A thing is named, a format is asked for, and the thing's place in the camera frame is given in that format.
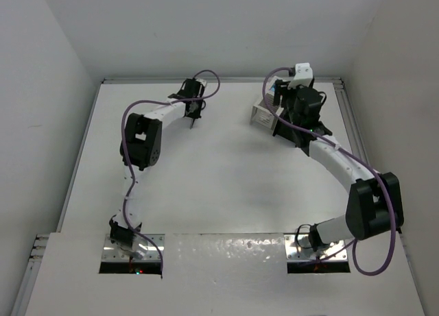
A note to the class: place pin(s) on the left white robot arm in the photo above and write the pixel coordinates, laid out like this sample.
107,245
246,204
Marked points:
142,126

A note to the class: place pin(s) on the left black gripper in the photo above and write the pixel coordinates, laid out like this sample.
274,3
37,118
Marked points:
197,113

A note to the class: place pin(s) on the white slatted container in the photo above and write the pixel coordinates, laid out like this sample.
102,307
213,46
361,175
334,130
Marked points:
260,114

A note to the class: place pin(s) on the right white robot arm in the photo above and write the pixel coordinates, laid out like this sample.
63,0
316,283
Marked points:
372,200

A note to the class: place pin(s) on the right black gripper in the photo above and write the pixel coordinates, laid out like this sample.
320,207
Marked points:
282,92

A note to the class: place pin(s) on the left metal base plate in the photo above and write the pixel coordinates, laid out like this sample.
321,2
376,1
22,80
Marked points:
142,251

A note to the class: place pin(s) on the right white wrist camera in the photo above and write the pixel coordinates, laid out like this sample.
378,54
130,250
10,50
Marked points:
303,76

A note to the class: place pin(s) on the black slatted container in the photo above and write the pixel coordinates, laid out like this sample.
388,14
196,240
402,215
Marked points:
298,137

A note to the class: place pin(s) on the blue handled scissors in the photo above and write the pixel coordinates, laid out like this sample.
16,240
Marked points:
192,123

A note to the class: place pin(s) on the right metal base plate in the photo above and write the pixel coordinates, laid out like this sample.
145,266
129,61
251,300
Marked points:
298,250

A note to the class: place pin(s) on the metal base plate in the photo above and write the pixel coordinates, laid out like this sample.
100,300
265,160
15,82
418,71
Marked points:
142,251
298,250

